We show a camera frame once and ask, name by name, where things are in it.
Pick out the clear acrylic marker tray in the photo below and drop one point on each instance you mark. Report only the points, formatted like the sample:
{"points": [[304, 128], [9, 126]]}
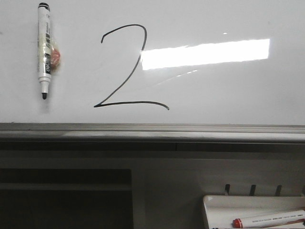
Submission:
{"points": [[220, 211]]}

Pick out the white whiteboard with aluminium frame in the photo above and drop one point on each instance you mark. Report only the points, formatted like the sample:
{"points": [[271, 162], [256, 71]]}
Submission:
{"points": [[186, 70]]}

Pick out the black whiteboard marker with magnet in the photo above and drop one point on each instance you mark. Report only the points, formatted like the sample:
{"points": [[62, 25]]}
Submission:
{"points": [[48, 54]]}

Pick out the red capped whiteboard marker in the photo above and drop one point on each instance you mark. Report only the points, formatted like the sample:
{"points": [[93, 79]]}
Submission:
{"points": [[277, 219]]}

